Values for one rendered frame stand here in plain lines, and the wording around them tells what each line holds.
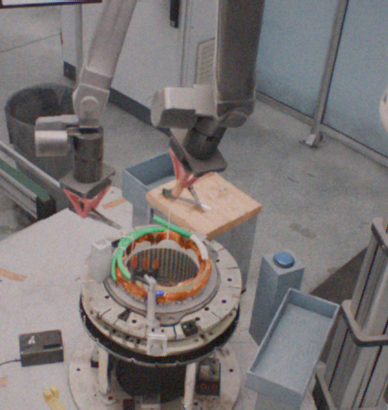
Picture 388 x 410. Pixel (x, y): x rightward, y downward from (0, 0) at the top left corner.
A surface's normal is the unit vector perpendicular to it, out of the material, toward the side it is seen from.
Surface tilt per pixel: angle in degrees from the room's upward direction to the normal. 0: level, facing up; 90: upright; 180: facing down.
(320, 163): 0
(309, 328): 0
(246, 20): 123
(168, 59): 90
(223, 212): 0
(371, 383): 90
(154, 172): 90
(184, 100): 35
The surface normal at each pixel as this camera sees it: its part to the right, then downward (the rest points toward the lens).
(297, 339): 0.07, -0.79
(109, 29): 0.13, 0.34
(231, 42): 0.04, 0.95
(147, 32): -0.69, 0.40
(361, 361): 0.16, 0.62
